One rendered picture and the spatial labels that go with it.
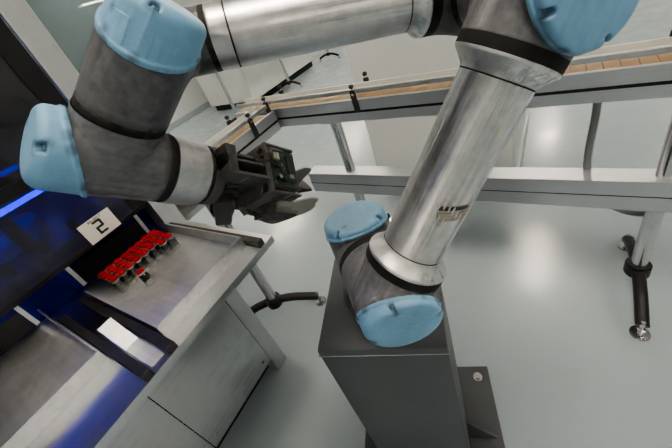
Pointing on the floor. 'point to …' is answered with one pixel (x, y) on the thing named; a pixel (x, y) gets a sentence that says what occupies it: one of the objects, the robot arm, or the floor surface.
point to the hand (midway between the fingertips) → (304, 197)
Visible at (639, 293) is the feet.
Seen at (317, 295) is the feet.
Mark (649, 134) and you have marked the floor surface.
